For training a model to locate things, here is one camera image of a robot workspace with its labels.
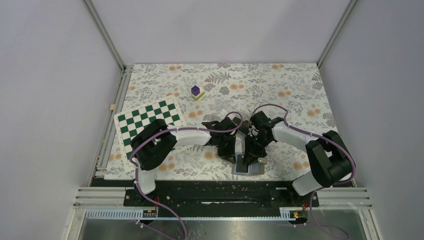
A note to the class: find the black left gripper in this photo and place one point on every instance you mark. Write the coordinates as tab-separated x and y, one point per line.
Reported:
229	154

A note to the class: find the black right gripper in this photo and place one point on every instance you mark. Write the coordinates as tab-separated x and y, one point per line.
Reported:
249	149

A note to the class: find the grey card holder wallet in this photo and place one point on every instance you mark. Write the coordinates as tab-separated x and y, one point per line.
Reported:
255	169

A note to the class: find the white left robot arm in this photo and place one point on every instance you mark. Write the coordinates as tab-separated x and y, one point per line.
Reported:
154	143

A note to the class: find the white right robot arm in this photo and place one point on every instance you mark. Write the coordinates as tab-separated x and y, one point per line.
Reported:
327	153

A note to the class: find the floral table cloth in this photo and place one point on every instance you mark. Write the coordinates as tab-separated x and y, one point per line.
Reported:
298	87

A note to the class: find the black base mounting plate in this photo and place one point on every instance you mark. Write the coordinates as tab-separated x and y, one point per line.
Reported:
172	195

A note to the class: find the purple yellow cube stack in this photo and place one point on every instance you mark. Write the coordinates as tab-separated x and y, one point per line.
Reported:
197	92

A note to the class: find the green white chessboard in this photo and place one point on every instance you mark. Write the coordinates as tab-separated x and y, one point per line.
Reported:
131	122

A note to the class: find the grey slotted cable duct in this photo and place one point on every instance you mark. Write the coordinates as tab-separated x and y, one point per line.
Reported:
213	214

